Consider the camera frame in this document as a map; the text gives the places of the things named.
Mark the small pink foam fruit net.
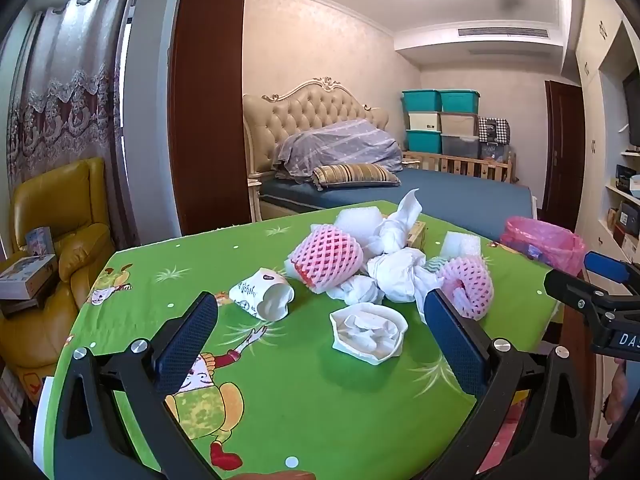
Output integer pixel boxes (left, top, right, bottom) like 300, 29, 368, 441
436, 256, 495, 321

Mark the white plastic bag bundle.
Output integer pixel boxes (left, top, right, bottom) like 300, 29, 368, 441
366, 247, 444, 310

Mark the yellow medicine box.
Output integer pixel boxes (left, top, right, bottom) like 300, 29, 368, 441
407, 220, 427, 249

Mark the twisted white tissue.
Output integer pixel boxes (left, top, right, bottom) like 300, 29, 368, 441
366, 188, 422, 256

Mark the white foam sheet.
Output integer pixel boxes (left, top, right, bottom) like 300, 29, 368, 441
334, 206, 384, 246

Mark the large pink foam fruit net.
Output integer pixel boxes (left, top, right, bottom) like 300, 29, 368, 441
284, 224, 363, 294

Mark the white paper towel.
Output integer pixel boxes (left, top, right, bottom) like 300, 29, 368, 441
326, 274, 384, 306

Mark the pink lined trash bin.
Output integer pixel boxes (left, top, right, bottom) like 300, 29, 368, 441
499, 217, 587, 276

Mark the person's right hand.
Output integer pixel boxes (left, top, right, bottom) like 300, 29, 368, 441
602, 358, 628, 425

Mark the small white foam block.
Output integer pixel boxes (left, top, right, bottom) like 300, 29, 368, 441
439, 231, 482, 259

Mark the blue mattress bed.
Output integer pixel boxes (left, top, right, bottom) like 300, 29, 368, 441
260, 168, 534, 240

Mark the dark wood room door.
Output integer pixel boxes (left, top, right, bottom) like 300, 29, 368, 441
542, 80, 586, 231

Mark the box on armchair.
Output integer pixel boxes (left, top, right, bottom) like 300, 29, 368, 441
0, 254, 58, 300

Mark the houndstooth bag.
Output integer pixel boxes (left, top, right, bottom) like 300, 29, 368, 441
478, 116, 511, 145

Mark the black television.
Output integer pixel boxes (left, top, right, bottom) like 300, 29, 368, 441
623, 68, 640, 148

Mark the grey clear storage bin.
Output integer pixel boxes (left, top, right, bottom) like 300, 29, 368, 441
442, 133, 480, 158

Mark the yellow leather armchair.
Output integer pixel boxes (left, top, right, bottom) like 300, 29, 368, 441
1, 157, 115, 403

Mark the beige storage bin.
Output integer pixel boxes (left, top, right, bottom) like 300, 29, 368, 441
439, 113, 477, 136

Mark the teal storage bin lower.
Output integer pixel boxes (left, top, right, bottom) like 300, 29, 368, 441
407, 130, 442, 154

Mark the teal storage bin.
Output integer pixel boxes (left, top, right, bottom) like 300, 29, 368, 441
439, 89, 480, 114
401, 89, 442, 113
407, 130, 442, 154

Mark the white storage bin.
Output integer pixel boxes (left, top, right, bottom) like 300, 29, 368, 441
408, 112, 442, 131

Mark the teal storage bin top right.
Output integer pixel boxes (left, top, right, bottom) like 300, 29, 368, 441
439, 89, 480, 114

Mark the striped brown pillow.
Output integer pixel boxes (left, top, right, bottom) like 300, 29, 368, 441
311, 164, 400, 191

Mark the white built-in wardrobe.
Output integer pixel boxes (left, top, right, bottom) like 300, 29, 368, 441
576, 0, 639, 262

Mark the lavender striped duvet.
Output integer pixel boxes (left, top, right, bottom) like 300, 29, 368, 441
272, 119, 402, 180

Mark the teal storage bin top left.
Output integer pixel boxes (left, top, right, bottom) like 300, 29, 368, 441
401, 89, 442, 113

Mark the beige tufted headboard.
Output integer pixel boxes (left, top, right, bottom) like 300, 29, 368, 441
242, 77, 390, 180

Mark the ceiling air vent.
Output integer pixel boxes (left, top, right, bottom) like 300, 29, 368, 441
457, 26, 549, 39

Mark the lace patterned curtain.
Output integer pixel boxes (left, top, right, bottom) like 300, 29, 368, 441
6, 0, 138, 248

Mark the wooden crib rail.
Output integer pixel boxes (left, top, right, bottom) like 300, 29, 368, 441
402, 151, 518, 183

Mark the dark wood door frame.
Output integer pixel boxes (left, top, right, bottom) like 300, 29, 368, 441
167, 0, 250, 235

